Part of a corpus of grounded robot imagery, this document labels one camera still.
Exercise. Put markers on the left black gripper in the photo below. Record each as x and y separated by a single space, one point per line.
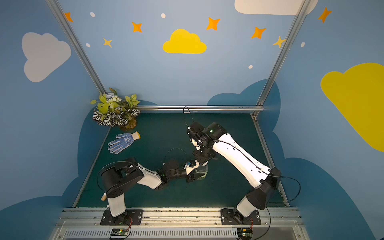
190 175

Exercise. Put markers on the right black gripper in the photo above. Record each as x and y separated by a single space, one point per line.
201 159

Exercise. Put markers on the round clear bottle green label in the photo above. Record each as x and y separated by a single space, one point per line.
202 171

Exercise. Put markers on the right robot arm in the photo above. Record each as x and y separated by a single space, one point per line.
213 140

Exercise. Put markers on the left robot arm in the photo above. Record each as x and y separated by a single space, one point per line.
118 177

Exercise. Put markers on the blue dotted work glove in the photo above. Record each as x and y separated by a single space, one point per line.
122 142

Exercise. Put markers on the right circuit board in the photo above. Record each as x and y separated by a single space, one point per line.
244 234

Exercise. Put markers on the circuit board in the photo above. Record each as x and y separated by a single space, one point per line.
244 234
119 233

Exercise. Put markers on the left circuit board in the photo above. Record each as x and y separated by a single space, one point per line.
119 233

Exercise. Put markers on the artificial potted plant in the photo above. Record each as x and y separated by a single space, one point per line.
113 111

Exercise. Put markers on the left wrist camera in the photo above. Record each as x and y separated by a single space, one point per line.
190 166

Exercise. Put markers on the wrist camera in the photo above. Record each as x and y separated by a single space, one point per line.
194 137
190 166

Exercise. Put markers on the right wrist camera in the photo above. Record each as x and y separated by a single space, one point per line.
194 137

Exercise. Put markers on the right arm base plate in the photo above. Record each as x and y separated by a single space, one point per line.
233 217

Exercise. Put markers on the aluminium back rail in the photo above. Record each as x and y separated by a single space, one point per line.
155 108

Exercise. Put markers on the aluminium rail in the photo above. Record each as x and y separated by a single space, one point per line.
155 108
180 224

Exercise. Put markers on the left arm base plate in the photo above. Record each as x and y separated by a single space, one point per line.
132 217

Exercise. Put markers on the aluminium front rail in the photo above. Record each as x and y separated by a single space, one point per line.
180 224

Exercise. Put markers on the right aluminium corner post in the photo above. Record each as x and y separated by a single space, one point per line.
291 36

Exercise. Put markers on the aluminium corner post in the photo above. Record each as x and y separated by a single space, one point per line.
60 16
291 36

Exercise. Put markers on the left aluminium corner post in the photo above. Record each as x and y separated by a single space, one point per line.
60 16

